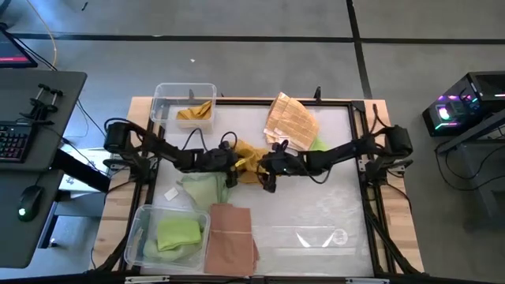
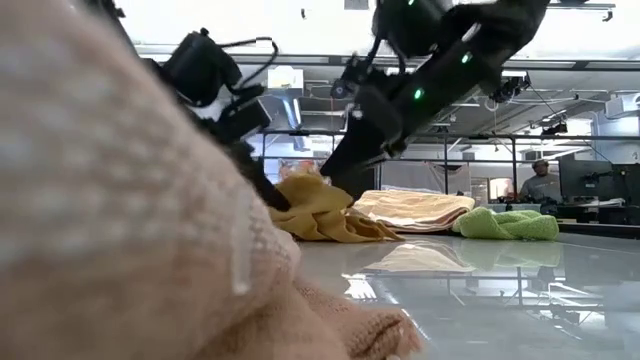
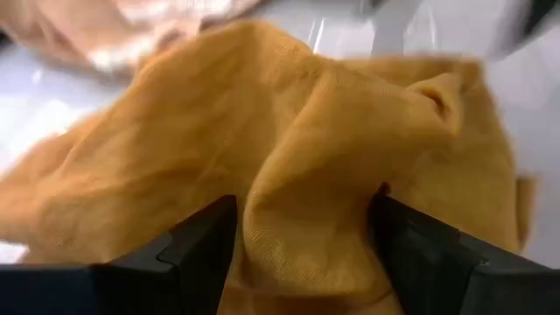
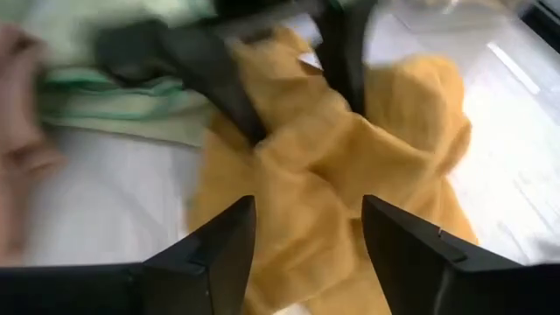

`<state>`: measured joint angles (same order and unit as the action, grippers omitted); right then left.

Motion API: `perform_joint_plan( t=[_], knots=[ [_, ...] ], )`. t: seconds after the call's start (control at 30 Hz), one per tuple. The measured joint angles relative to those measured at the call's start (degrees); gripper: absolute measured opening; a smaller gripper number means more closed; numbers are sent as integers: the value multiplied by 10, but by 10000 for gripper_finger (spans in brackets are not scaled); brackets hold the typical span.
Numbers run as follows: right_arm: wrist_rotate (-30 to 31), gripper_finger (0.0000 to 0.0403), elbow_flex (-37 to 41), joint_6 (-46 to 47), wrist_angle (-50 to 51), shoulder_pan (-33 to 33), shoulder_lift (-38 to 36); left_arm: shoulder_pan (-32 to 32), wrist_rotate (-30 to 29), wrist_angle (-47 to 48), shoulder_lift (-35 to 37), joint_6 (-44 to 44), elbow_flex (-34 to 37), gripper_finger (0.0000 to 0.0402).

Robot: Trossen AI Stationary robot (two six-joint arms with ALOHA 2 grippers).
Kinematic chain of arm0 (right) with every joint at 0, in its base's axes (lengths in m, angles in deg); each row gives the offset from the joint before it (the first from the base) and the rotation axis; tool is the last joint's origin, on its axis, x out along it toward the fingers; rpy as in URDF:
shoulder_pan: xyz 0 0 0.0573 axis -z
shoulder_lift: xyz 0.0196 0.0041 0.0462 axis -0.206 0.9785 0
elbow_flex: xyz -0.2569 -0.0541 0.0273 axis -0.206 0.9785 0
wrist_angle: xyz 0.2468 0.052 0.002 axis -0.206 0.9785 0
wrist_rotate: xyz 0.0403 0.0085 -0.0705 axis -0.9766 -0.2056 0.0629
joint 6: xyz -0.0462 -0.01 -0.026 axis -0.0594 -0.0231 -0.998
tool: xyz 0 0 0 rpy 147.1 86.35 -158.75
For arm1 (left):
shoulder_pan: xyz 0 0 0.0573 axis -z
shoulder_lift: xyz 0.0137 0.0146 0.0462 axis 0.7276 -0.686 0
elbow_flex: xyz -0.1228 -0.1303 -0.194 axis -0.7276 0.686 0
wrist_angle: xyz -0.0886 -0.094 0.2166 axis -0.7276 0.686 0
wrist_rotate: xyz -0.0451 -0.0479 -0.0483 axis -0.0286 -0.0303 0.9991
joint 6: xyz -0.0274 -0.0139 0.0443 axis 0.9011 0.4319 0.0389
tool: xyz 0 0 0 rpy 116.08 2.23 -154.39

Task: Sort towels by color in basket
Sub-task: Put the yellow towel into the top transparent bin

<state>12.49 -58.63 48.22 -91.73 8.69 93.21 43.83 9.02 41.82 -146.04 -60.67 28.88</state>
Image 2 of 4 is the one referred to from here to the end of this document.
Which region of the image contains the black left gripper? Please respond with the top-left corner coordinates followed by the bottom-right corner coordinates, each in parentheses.
top-left (199, 84), bottom-right (294, 212)

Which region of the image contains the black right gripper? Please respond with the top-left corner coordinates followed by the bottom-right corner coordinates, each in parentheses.
top-left (319, 84), bottom-right (409, 177)

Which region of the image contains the mustard yellow towel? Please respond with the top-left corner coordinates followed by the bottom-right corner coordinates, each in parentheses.
top-left (267, 171), bottom-right (405, 245)

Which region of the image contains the peach ribbed towel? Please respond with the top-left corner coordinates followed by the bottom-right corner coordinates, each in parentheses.
top-left (352, 188), bottom-right (476, 235)

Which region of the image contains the dusty pink towel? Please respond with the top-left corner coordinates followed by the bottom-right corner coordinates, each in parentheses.
top-left (0, 0), bottom-right (424, 360)

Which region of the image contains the bright green fluffy towel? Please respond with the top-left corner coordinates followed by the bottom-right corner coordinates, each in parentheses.
top-left (451, 206), bottom-right (561, 242)

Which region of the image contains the floral cloth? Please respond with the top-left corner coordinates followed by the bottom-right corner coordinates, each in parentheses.
top-left (277, 158), bottom-right (324, 181)

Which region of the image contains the overhead light bar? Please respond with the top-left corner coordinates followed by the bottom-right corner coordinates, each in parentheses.
top-left (134, 52), bottom-right (640, 70)

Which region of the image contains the person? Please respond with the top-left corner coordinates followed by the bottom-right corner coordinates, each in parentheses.
top-left (518, 158), bottom-right (564, 202)

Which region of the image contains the black background monitor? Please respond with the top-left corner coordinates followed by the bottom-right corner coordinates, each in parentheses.
top-left (558, 159), bottom-right (615, 202)

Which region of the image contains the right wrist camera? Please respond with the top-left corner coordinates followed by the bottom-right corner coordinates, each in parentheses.
top-left (329, 53), bottom-right (364, 100)

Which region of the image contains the black background frame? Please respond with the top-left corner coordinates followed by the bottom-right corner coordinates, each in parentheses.
top-left (259, 130), bottom-right (640, 202)

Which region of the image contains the hanging black camera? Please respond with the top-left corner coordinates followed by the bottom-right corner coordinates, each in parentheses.
top-left (489, 74), bottom-right (531, 105)

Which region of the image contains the black table frame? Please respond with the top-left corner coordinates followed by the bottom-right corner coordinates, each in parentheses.
top-left (557, 221), bottom-right (640, 240)

